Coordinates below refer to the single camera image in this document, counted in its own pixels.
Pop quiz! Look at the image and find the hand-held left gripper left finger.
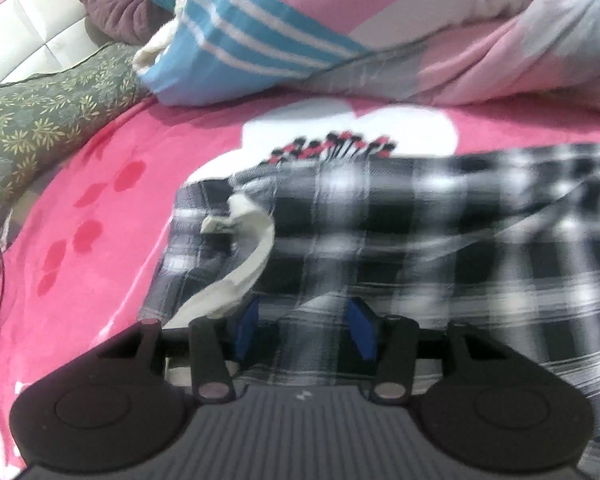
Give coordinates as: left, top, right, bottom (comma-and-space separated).
96, 300, 259, 403

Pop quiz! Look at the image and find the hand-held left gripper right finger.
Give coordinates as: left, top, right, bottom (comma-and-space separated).
347, 299, 508, 405

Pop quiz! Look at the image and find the pink grey floral quilt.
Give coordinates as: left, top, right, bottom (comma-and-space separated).
132, 0, 600, 107

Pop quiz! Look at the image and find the white padded headboard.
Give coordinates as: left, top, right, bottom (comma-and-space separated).
0, 0, 108, 86

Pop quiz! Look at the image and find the purple plush blanket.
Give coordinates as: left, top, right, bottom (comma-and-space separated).
77, 0, 177, 47

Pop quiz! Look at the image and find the green floral pillow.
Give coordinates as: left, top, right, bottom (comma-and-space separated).
0, 42, 153, 223

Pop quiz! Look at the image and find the pink floral bed sheet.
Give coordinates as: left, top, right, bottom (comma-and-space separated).
0, 91, 600, 480

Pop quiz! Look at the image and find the black white plaid garment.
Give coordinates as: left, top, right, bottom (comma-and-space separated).
140, 142, 600, 468

